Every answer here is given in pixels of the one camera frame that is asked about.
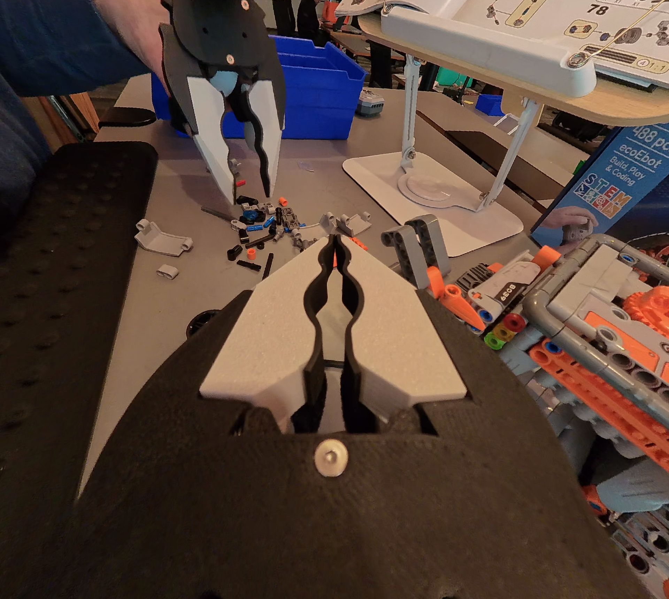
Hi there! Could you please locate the grey battery module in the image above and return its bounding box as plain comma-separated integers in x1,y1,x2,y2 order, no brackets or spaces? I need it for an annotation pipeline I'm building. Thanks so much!
356,89,386,117

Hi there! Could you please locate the grey orange toy tracked robot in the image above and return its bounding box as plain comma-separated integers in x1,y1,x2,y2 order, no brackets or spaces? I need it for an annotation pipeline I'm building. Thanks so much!
380,214,669,599

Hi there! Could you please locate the blue plastic bin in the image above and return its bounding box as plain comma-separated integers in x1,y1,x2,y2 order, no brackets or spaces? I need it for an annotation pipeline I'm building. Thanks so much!
151,34,368,141

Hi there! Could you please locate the black chair armrest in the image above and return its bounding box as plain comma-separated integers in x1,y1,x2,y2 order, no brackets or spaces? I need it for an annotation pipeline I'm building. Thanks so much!
97,106,157,129

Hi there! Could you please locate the black dimpled pad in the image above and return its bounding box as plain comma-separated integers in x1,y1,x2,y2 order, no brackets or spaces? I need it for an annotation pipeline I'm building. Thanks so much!
0,141,159,532

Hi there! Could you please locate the white book stand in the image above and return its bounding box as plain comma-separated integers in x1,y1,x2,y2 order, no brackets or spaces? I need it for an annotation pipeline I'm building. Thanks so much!
342,0,669,259

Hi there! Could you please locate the person's left forearm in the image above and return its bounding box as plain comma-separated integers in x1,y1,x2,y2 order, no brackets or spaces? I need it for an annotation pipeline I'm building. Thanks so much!
0,0,152,99

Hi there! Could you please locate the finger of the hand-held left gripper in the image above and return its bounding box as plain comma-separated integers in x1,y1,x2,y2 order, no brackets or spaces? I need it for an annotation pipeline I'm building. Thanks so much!
186,78,237,206
231,80,282,199

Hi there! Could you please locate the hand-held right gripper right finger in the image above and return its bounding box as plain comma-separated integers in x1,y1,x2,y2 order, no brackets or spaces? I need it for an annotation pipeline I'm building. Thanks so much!
334,234,468,435

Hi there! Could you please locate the black spoked wheel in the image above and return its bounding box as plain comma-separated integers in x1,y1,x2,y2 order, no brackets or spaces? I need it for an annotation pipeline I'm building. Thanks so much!
186,309,223,338

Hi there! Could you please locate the person's left hand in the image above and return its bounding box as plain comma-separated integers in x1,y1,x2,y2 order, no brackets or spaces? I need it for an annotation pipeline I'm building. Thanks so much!
118,0,174,93

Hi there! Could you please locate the blue kit box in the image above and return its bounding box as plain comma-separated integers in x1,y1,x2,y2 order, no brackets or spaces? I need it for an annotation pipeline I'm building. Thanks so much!
530,124,669,249

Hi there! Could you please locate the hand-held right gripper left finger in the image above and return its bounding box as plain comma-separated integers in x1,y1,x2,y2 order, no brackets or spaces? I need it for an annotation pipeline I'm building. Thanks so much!
199,234,338,435

